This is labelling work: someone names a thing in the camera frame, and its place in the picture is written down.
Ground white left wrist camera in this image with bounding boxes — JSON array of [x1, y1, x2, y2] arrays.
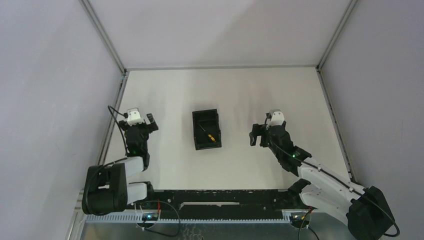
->
[[126, 107, 145, 126]]

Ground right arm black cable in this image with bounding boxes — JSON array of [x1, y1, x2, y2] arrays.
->
[[264, 113, 401, 239]]

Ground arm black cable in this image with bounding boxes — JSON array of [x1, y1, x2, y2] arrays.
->
[[107, 105, 129, 157], [264, 113, 401, 239]]

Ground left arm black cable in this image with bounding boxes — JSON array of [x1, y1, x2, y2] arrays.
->
[[107, 105, 129, 157]]

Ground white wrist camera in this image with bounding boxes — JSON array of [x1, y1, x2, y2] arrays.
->
[[126, 107, 145, 126], [266, 109, 285, 129]]

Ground black yellow screwdriver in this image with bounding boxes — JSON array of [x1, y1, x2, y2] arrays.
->
[[197, 123, 217, 143]]

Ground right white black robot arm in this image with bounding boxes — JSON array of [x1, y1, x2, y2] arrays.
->
[[249, 123, 400, 240]]

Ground aluminium frame profile left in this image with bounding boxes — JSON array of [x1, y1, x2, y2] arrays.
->
[[64, 69, 130, 240]]

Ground black plastic bin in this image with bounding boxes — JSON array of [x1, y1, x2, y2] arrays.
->
[[192, 108, 222, 151]]

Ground aluminium frame profile right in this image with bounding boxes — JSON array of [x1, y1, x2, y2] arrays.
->
[[315, 66, 359, 184]]

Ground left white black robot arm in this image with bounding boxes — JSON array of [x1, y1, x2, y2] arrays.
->
[[81, 109, 159, 216]]

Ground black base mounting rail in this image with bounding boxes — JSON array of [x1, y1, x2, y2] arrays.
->
[[152, 189, 309, 220]]

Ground right green circuit board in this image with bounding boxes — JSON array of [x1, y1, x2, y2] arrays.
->
[[289, 214, 306, 221]]

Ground left green circuit board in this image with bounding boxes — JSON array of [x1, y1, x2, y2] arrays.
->
[[141, 213, 159, 222]]

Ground aluminium frame profile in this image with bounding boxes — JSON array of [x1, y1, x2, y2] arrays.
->
[[64, 69, 130, 240], [315, 66, 359, 184]]

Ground white slotted cable duct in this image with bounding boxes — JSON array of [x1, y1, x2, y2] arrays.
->
[[85, 211, 291, 224]]

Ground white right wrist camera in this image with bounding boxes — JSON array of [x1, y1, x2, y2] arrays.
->
[[266, 109, 285, 129]]

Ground green circuit board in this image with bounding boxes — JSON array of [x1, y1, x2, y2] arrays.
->
[[289, 214, 306, 221], [141, 213, 159, 222]]

